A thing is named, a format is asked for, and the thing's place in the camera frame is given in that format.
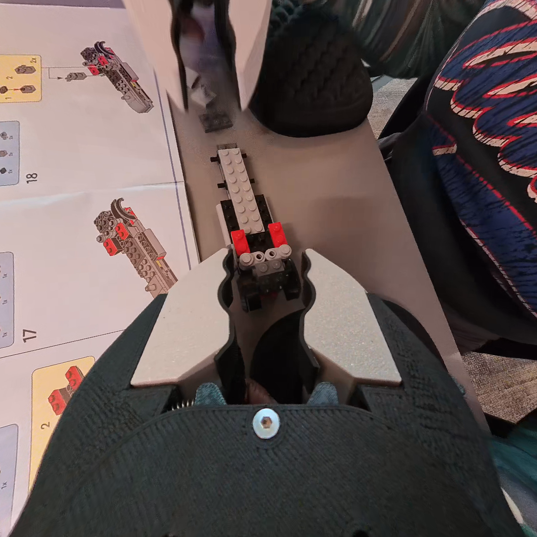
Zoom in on person's printed black shirt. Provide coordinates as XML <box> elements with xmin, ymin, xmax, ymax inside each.
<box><xmin>424</xmin><ymin>0</ymin><xmax>537</xmax><ymax>319</ymax></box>

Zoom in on person's left forearm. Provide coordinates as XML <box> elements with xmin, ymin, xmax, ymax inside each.
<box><xmin>489</xmin><ymin>426</ymin><xmax>537</xmax><ymax>537</ymax></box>

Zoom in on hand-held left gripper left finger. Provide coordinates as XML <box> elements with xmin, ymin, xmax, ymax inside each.
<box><xmin>130</xmin><ymin>248</ymin><xmax>246</xmax><ymax>388</ymax></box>

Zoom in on black cushion pad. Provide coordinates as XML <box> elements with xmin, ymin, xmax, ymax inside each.
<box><xmin>252</xmin><ymin>8</ymin><xmax>374</xmax><ymax>138</ymax></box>

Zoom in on person's black pants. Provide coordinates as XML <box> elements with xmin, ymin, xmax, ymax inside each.
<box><xmin>378</xmin><ymin>113</ymin><xmax>504</xmax><ymax>357</ymax></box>

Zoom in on grey black toy brick model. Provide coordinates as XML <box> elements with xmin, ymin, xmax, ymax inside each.
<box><xmin>210</xmin><ymin>143</ymin><xmax>302</xmax><ymax>313</ymax></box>

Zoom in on person's right forearm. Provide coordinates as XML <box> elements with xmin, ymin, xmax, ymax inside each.
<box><xmin>268</xmin><ymin>0</ymin><xmax>487</xmax><ymax>78</ymax></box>

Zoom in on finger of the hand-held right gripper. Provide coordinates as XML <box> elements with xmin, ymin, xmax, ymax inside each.
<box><xmin>124</xmin><ymin>0</ymin><xmax>189</xmax><ymax>110</ymax></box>
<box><xmin>229</xmin><ymin>0</ymin><xmax>273</xmax><ymax>112</ymax></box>

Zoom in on brick instruction booklet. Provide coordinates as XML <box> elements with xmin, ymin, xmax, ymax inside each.
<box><xmin>0</xmin><ymin>4</ymin><xmax>200</xmax><ymax>525</ymax></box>

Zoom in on dark grey brick plate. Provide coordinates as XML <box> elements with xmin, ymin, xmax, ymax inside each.
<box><xmin>199</xmin><ymin>111</ymin><xmax>234</xmax><ymax>133</ymax></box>

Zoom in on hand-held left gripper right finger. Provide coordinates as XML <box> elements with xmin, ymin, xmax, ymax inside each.
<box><xmin>301</xmin><ymin>248</ymin><xmax>402</xmax><ymax>405</ymax></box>

